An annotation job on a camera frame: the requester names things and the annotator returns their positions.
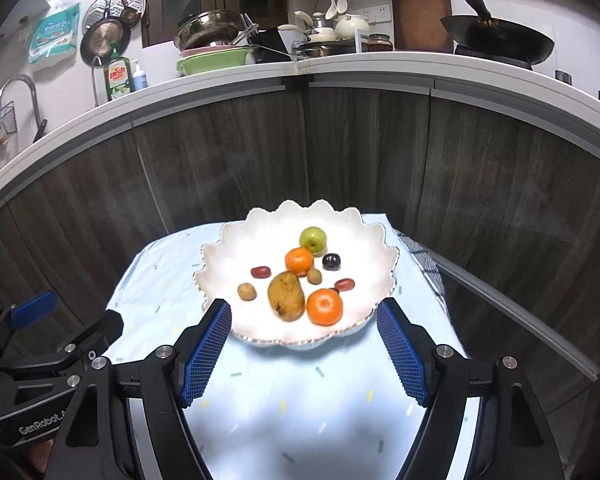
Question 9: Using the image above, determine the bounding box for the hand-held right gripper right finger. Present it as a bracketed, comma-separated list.
[376, 297, 566, 480]

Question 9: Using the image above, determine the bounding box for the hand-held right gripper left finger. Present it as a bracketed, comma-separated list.
[45, 298, 233, 480]

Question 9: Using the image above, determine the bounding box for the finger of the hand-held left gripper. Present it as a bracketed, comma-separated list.
[9, 292, 59, 331]
[61, 309, 125, 361]

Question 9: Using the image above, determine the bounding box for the white scalloped plate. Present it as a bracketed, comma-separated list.
[193, 199, 400, 347]

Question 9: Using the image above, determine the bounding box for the orange tangerine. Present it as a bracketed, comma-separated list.
[285, 247, 315, 277]
[306, 288, 344, 327]

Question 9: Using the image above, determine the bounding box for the yellow mango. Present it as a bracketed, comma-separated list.
[267, 270, 306, 322]

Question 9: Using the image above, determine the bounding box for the green apple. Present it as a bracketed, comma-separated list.
[299, 226, 328, 256]

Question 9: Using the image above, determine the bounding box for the light blue tablecloth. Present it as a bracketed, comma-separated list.
[105, 212, 461, 480]

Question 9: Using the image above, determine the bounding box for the dark wood-grain cabinet door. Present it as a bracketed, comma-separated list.
[305, 77, 436, 231]
[0, 120, 176, 411]
[405, 87, 600, 411]
[132, 77, 311, 233]

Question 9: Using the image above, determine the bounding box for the checkered cloth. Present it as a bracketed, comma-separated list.
[394, 229, 447, 311]

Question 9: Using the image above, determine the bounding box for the grey metal strip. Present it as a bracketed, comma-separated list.
[437, 255, 600, 380]

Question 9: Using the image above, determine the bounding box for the steel faucet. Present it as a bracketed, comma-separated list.
[0, 75, 48, 143]

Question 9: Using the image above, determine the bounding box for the green dish soap bottle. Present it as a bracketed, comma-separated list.
[104, 47, 132, 101]

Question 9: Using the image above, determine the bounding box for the tissue pack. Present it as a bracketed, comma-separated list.
[28, 2, 81, 71]

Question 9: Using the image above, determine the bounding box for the copper strainer pan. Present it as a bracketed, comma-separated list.
[80, 17, 131, 66]

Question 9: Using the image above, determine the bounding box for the green basin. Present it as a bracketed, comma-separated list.
[176, 50, 257, 77]

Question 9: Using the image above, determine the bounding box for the white kitchen countertop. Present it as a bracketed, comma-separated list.
[0, 52, 600, 216]

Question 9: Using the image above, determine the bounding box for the black stove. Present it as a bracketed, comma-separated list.
[452, 45, 533, 71]

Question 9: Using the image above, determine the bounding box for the steel steamer plate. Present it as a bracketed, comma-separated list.
[82, 0, 146, 36]

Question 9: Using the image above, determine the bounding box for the steel pot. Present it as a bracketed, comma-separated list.
[174, 10, 246, 51]

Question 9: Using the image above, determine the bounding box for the black wok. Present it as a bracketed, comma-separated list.
[440, 0, 555, 63]

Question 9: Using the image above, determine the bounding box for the white teapot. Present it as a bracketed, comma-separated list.
[334, 14, 371, 40]

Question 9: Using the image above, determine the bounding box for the wooden cutting board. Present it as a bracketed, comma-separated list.
[389, 0, 453, 53]

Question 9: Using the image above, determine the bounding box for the dark window frame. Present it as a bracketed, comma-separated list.
[141, 0, 286, 48]

